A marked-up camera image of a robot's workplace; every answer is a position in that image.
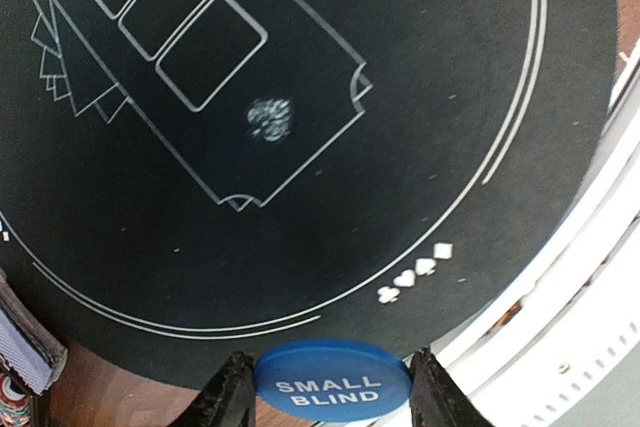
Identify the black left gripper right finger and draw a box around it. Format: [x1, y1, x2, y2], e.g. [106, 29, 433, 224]
[409, 347, 492, 427]

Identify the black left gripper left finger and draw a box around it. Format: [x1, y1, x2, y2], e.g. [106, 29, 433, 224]
[172, 351, 256, 427]

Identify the blue small blind button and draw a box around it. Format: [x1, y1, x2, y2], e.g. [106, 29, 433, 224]
[254, 339, 413, 423]

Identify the blue playing card deck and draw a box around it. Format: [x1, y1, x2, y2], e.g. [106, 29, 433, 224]
[1, 271, 68, 395]

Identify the black poker chip case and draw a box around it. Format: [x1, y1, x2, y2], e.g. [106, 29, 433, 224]
[1, 373, 50, 427]

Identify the round black poker mat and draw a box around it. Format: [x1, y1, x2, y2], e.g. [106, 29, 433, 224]
[1, 0, 617, 388]

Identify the aluminium front rail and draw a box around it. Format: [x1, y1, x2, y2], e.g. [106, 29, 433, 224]
[437, 52, 639, 426]

